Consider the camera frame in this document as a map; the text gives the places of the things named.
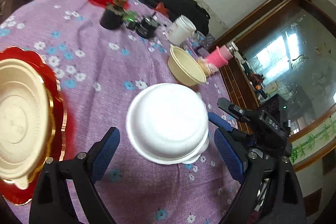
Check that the purple floral tablecloth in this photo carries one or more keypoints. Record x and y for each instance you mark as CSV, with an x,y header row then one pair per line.
x,y
166,168

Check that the white foam bowl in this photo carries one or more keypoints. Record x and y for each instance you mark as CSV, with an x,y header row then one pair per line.
x,y
168,124

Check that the green circuit board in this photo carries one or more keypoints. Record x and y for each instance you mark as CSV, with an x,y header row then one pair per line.
x,y
130,16

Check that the white plastic jar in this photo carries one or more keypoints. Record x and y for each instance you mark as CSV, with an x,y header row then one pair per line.
x,y
180,30

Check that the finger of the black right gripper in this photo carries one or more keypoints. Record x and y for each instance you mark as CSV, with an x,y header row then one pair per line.
x,y
242,115
221,123

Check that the red object on sofa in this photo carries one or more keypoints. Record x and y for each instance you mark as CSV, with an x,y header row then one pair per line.
x,y
162,9

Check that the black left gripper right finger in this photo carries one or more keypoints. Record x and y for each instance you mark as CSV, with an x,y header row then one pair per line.
x,y
267,182

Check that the wooden glass cabinet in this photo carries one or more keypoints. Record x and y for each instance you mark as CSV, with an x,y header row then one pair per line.
x,y
287,48

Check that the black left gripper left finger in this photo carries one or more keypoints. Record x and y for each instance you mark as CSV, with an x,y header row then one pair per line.
x,y
51,200

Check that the red glass plate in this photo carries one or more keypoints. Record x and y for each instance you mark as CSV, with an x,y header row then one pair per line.
x,y
56,145

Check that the plastic bag with snacks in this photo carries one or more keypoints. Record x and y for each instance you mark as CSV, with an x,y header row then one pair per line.
x,y
208,68

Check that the black cylinder container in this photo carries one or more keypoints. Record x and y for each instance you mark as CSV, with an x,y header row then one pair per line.
x,y
112,17

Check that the small beige plastic bowl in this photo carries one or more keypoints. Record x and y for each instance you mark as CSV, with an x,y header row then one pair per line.
x,y
184,67

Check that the black electronic device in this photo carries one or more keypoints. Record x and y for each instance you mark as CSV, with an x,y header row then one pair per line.
x,y
147,26

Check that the pink sleeved bottle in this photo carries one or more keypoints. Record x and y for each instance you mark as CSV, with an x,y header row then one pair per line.
x,y
221,55

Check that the brown tape roll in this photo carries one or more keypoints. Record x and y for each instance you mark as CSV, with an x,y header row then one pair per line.
x,y
120,3

